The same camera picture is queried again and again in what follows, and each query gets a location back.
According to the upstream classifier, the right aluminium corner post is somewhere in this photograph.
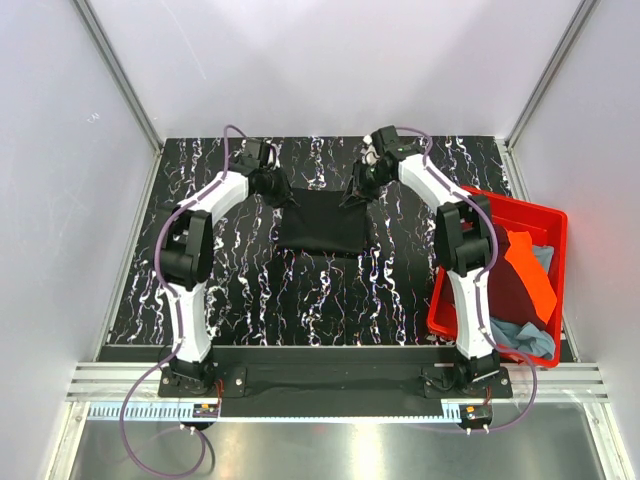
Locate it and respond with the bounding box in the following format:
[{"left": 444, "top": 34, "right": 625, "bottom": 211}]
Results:
[{"left": 504, "top": 0, "right": 600, "bottom": 151}]

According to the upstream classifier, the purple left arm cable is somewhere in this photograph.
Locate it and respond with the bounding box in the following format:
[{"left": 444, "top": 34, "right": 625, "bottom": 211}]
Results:
[{"left": 118, "top": 124, "right": 249, "bottom": 474}]

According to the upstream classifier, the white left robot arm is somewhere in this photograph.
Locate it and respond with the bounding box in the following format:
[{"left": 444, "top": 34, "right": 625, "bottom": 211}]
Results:
[{"left": 153, "top": 138, "right": 294, "bottom": 396}]

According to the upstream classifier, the orange connector box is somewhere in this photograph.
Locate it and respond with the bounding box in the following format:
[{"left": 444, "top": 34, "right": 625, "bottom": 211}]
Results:
[
  {"left": 192, "top": 403, "right": 220, "bottom": 419},
  {"left": 461, "top": 405, "right": 493, "bottom": 423}
]

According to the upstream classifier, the left aluminium corner post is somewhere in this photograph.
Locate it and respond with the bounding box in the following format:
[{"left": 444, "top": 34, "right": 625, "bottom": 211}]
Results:
[{"left": 69, "top": 0, "right": 165, "bottom": 154}]

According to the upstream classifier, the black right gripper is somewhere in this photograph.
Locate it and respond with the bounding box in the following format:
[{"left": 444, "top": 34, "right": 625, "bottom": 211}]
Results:
[{"left": 339, "top": 159, "right": 393, "bottom": 209}]

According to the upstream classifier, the light blue t shirt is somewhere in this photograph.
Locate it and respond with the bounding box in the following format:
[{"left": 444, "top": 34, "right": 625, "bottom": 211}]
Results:
[{"left": 490, "top": 245, "right": 556, "bottom": 360}]

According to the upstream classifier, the black t shirt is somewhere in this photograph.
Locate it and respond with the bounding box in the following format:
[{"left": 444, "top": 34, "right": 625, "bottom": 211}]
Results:
[{"left": 276, "top": 188, "right": 369, "bottom": 256}]

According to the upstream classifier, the maroon t shirt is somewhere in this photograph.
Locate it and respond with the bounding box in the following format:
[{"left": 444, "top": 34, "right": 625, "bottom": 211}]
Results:
[{"left": 439, "top": 224, "right": 544, "bottom": 326}]

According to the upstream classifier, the orange t shirt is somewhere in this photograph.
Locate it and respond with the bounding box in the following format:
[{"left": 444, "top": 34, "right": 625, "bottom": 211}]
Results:
[{"left": 504, "top": 230, "right": 557, "bottom": 325}]

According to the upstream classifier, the red plastic bin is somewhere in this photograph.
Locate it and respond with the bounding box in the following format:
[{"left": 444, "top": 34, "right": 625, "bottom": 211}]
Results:
[{"left": 425, "top": 185, "right": 570, "bottom": 370}]

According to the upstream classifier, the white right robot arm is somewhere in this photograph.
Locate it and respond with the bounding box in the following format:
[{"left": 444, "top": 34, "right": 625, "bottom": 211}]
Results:
[{"left": 342, "top": 125, "right": 500, "bottom": 397}]

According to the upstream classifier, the white slotted cable duct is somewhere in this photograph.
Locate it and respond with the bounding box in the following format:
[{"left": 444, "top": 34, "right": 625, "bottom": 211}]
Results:
[{"left": 88, "top": 399, "right": 461, "bottom": 424}]

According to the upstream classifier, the left orange connector box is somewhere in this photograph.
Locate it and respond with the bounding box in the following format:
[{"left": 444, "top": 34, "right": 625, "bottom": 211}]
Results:
[{"left": 192, "top": 403, "right": 220, "bottom": 419}]

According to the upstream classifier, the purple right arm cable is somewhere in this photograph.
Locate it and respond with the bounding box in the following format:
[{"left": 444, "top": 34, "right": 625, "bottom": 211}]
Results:
[{"left": 397, "top": 125, "right": 540, "bottom": 435}]

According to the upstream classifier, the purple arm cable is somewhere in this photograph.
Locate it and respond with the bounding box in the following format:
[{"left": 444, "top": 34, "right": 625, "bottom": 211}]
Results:
[
  {"left": 118, "top": 124, "right": 249, "bottom": 474},
  {"left": 397, "top": 125, "right": 540, "bottom": 435}
]

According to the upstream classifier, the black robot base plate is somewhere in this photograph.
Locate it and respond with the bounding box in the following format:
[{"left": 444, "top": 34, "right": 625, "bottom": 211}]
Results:
[{"left": 159, "top": 346, "right": 513, "bottom": 421}]

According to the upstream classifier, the aluminium corner post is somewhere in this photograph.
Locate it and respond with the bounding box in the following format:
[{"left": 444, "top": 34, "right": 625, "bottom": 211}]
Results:
[
  {"left": 504, "top": 0, "right": 600, "bottom": 151},
  {"left": 69, "top": 0, "right": 165, "bottom": 154}
]

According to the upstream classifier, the right orange connector box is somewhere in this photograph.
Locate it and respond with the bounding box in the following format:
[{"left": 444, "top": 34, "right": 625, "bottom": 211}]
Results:
[{"left": 461, "top": 405, "right": 493, "bottom": 423}]

